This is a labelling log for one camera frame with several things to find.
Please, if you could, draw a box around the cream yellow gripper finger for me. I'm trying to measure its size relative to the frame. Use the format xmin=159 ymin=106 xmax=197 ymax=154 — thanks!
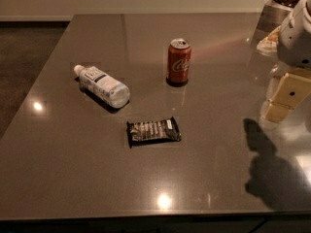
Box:
xmin=262 ymin=69 xmax=311 ymax=123

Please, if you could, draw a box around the black snack bar wrapper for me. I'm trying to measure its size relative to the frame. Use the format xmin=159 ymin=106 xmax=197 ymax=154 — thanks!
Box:
xmin=126 ymin=117 xmax=182 ymax=148

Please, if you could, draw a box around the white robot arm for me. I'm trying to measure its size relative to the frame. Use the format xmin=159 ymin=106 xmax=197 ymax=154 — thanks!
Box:
xmin=257 ymin=0 xmax=311 ymax=122

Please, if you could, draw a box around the clear plastic water bottle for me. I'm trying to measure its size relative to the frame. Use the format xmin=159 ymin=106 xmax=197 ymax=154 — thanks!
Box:
xmin=74 ymin=65 xmax=130 ymax=109

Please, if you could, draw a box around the metal container with dark contents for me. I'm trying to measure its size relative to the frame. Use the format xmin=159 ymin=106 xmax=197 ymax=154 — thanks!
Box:
xmin=257 ymin=0 xmax=300 ymax=32

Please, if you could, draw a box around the white packet near table edge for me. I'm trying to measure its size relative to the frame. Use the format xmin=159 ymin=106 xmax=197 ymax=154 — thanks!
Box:
xmin=257 ymin=26 xmax=280 ymax=54

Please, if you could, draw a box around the red coke can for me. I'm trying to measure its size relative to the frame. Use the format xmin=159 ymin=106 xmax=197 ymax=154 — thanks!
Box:
xmin=166 ymin=38 xmax=191 ymax=86

